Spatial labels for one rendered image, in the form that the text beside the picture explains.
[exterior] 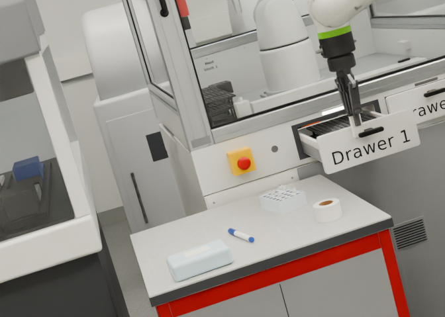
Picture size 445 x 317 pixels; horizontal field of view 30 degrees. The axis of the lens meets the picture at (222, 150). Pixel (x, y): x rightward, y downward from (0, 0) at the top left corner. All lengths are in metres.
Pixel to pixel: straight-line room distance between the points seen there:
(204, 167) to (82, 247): 0.48
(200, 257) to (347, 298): 0.38
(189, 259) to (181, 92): 0.67
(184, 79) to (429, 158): 0.84
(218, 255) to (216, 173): 0.59
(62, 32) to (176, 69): 3.26
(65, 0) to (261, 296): 3.93
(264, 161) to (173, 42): 0.46
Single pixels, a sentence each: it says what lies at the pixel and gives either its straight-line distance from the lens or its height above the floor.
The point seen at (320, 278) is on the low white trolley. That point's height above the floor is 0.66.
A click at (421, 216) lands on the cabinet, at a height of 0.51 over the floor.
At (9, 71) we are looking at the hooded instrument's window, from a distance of 2.24.
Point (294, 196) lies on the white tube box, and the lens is 2.31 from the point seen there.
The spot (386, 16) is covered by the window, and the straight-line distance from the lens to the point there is 2.68.
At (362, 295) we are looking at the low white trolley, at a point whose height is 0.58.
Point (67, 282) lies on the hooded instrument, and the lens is 2.40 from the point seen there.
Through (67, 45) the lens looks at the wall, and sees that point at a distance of 5.71.
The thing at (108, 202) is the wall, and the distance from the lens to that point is 5.86.
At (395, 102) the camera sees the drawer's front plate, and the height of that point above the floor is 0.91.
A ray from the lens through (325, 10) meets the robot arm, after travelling 2.12.
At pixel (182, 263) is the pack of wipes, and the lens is 2.00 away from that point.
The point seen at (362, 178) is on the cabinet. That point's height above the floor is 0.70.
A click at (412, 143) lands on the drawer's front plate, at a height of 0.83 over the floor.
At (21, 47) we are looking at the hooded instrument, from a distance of 2.22.
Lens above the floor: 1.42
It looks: 11 degrees down
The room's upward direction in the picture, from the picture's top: 16 degrees counter-clockwise
